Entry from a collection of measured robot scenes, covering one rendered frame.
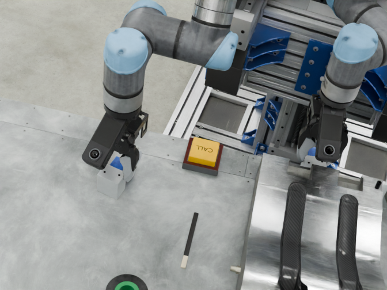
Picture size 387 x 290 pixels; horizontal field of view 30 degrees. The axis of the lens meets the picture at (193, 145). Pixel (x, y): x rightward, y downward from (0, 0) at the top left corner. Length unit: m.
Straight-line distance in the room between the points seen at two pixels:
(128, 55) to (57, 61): 1.76
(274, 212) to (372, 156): 1.17
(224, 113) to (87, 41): 0.80
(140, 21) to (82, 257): 0.47
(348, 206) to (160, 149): 0.43
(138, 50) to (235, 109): 1.36
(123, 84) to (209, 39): 0.18
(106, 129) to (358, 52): 0.49
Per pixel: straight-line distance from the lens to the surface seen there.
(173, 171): 1.60
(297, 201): 1.49
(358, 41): 1.38
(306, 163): 1.60
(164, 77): 2.97
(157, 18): 1.36
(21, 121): 1.68
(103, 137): 1.38
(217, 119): 2.54
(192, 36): 1.34
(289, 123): 2.22
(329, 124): 1.49
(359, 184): 1.59
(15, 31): 3.16
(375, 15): 1.50
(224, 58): 1.34
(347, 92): 1.45
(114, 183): 1.50
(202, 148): 1.60
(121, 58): 1.26
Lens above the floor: 2.03
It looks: 48 degrees down
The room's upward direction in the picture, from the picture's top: 10 degrees clockwise
